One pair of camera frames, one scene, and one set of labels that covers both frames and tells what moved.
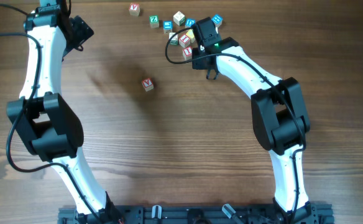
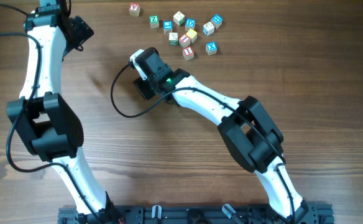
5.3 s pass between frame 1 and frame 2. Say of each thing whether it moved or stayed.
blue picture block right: stayed
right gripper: moved
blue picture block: stayed
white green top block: stayed
